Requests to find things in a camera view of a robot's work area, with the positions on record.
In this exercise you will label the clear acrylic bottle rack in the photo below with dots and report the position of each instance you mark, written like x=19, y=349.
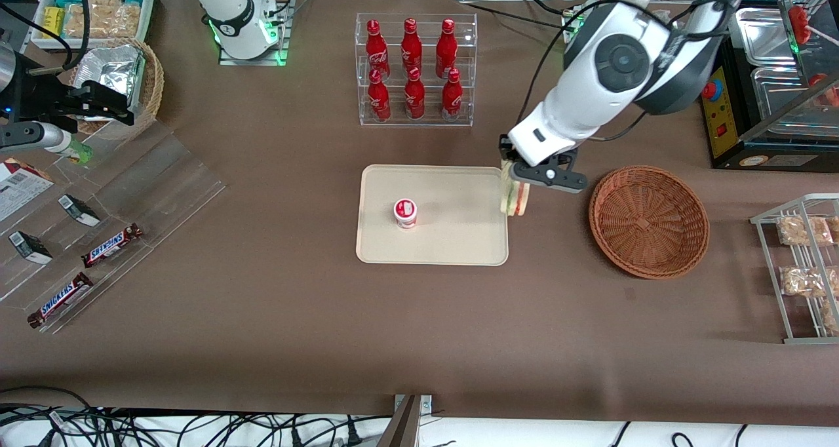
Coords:
x=469, y=73

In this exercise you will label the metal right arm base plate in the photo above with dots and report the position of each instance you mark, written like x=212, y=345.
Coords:
x=283, y=40

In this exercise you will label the brown wicker basket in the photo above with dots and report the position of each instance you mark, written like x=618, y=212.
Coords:
x=649, y=224

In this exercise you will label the triangular sandwich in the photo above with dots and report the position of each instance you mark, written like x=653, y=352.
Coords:
x=514, y=198

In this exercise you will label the beige plastic tray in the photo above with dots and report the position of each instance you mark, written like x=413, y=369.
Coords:
x=452, y=224

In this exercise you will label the snickers chocolate bar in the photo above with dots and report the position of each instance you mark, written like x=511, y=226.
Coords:
x=60, y=300
x=111, y=245

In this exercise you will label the red cola bottle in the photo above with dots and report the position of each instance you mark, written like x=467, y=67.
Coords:
x=379, y=99
x=411, y=46
x=414, y=98
x=375, y=47
x=451, y=99
x=446, y=47

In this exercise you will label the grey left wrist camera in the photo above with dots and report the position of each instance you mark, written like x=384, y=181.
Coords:
x=564, y=179

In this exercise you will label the yellow snack box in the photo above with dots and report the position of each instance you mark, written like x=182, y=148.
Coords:
x=54, y=22

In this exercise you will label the black food warmer machine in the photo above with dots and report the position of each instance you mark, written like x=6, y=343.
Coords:
x=773, y=155

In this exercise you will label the clear acrylic display stand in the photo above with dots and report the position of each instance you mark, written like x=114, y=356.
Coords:
x=164, y=185

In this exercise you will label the red skewered food item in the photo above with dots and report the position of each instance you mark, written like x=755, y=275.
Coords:
x=798, y=24

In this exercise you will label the brown table cloth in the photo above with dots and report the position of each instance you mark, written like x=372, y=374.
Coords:
x=262, y=342

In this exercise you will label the clear bag of snacks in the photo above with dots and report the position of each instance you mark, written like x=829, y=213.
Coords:
x=123, y=21
x=85, y=18

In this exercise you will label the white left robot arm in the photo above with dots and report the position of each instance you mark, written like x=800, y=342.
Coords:
x=616, y=60

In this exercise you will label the silver foil pack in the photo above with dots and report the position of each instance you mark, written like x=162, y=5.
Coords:
x=111, y=67

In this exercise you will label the small black white box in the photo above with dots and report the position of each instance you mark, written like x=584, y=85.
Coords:
x=79, y=210
x=29, y=248

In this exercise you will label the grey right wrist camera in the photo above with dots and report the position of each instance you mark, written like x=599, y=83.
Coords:
x=33, y=136

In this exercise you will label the red white paper box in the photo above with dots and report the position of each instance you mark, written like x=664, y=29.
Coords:
x=19, y=191

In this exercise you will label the red white yogurt cup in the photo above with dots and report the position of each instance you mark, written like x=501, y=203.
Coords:
x=406, y=212

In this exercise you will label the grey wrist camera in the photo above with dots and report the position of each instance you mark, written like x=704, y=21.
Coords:
x=33, y=136
x=564, y=179

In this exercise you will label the red emergency stop button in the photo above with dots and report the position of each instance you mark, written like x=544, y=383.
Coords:
x=712, y=90

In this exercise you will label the white plastic bin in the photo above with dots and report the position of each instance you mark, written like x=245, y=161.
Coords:
x=147, y=14

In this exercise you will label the bagged brown snack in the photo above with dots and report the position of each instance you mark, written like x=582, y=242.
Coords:
x=803, y=231
x=803, y=281
x=831, y=316
x=834, y=227

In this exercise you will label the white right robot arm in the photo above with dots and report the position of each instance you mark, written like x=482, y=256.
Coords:
x=229, y=8

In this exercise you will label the light wicker basket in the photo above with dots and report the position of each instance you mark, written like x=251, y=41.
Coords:
x=152, y=86

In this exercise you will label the steel tray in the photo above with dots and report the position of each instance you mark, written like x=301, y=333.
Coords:
x=780, y=93
x=763, y=37

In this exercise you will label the aluminium camera mount post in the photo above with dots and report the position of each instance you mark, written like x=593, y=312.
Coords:
x=406, y=424

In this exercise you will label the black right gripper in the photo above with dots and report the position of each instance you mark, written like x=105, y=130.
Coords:
x=40, y=98

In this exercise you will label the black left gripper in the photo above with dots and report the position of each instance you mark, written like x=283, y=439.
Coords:
x=505, y=151

